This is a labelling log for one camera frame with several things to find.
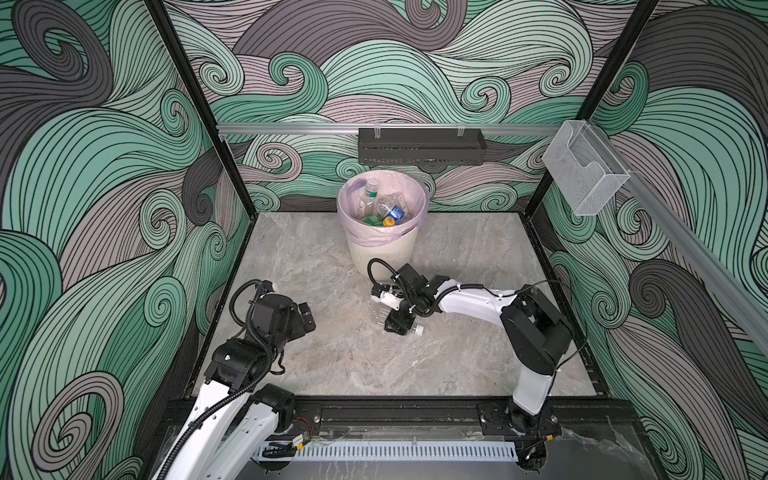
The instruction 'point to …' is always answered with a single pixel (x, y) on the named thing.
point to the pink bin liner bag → (389, 182)
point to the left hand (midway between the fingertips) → (295, 312)
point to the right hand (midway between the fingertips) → (392, 317)
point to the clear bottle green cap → (370, 206)
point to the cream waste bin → (384, 261)
